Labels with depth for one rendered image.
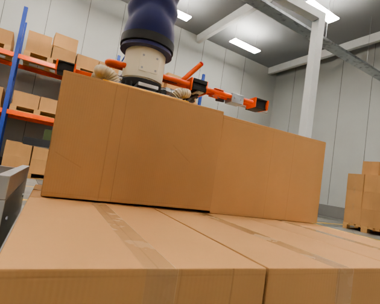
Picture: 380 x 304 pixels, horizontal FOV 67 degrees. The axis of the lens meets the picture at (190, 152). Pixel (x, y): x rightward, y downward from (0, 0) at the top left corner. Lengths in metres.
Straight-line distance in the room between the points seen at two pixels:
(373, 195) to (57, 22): 9.87
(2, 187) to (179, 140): 0.57
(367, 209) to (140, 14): 7.21
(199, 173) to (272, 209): 0.40
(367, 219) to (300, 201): 6.47
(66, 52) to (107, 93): 7.78
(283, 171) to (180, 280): 0.99
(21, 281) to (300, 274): 0.44
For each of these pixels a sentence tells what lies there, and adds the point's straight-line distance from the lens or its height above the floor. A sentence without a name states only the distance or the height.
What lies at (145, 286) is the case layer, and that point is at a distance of 0.44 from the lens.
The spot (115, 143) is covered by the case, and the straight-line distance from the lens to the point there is 1.00.
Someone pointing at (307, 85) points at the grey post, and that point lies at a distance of 4.34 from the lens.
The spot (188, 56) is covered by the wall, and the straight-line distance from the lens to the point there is 11.71.
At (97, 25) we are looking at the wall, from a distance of 10.65.
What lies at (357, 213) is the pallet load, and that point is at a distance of 7.98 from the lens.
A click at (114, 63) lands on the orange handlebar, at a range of 1.22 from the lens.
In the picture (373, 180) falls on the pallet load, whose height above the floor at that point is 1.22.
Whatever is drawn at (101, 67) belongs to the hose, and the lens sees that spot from 1.13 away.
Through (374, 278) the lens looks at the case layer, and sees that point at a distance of 0.78.
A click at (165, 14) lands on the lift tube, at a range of 1.29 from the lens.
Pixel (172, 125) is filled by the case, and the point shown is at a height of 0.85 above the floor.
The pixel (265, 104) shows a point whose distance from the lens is 1.52.
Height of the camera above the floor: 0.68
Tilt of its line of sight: 5 degrees up
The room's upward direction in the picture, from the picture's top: 9 degrees clockwise
